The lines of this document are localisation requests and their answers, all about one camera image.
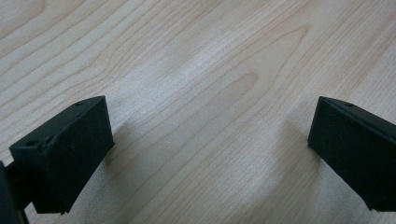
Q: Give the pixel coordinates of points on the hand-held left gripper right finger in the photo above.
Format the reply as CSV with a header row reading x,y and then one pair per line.
x,y
358,149

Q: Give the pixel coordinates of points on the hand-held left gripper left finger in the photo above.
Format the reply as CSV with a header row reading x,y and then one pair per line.
x,y
65,158

